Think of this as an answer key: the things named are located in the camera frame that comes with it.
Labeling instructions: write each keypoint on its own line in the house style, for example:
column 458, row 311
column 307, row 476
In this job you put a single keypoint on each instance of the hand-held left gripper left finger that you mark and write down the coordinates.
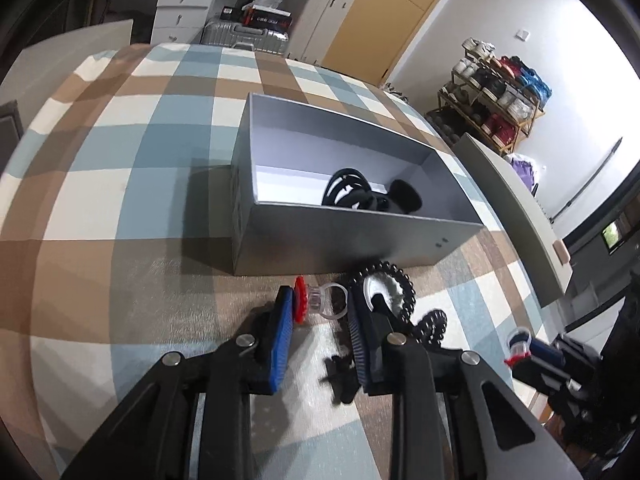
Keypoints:
column 281, row 340

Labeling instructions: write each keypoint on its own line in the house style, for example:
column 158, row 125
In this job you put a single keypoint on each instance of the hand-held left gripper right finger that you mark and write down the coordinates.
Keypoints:
column 358, row 342

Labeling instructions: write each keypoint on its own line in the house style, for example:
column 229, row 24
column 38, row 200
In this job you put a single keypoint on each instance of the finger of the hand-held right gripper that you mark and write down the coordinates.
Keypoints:
column 537, row 380
column 544, row 352

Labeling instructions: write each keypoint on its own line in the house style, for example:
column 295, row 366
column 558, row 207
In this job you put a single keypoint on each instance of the black spiked hair clip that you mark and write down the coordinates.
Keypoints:
column 344, row 385

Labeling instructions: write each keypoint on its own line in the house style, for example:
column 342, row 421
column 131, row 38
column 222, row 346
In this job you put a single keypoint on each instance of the grey cardboard box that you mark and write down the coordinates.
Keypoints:
column 300, row 240

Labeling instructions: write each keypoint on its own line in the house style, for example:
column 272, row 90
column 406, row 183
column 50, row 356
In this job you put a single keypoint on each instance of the silver round disc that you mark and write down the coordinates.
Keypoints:
column 376, row 287

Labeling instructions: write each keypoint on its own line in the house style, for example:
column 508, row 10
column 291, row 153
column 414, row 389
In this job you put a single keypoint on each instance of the beige corner guard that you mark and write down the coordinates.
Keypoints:
column 561, row 252

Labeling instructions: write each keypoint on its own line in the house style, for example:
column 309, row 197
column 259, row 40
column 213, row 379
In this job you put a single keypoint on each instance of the black fluffy pompom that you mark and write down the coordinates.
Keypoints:
column 407, row 197

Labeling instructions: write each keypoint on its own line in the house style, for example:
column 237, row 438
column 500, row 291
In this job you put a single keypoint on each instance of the black hair hoops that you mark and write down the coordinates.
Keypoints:
column 345, row 185

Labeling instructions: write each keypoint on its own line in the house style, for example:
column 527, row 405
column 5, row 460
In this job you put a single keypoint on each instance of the grey bed end panel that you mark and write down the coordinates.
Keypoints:
column 505, row 195
column 65, row 50

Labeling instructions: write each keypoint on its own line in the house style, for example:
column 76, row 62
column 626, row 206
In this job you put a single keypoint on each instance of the purple cloth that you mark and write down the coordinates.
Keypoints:
column 522, row 170

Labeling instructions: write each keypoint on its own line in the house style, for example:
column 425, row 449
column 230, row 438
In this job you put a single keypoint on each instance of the long black rod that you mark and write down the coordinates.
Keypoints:
column 592, row 175

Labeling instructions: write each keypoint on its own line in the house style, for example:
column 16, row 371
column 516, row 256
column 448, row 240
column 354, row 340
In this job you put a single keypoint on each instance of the wooden shoe rack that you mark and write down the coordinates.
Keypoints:
column 529, row 120

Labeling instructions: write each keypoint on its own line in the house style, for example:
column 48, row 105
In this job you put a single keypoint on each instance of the grey sneakers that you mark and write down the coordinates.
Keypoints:
column 395, row 92

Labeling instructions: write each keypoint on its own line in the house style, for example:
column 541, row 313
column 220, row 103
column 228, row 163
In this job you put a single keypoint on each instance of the group of assorted shoes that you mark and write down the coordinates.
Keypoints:
column 495, row 85

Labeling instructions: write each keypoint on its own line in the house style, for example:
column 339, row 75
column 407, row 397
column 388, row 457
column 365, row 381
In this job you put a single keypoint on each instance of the silver suitcase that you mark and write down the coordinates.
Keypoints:
column 240, row 37

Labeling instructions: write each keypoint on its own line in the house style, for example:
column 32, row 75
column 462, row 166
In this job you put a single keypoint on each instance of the long black printed box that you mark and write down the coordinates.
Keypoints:
column 270, row 17

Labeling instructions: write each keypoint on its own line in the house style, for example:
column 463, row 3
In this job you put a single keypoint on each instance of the wooden door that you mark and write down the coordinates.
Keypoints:
column 390, row 15

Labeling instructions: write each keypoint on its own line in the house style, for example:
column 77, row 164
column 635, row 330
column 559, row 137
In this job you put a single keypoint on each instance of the small black box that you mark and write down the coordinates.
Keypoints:
column 231, row 13

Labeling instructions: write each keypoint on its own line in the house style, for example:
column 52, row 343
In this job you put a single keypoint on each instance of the white desk with drawers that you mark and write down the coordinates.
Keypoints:
column 185, row 10

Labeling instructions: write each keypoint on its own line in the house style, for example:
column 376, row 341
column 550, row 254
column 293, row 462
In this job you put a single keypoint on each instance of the white wall switch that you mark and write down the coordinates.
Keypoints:
column 522, row 34

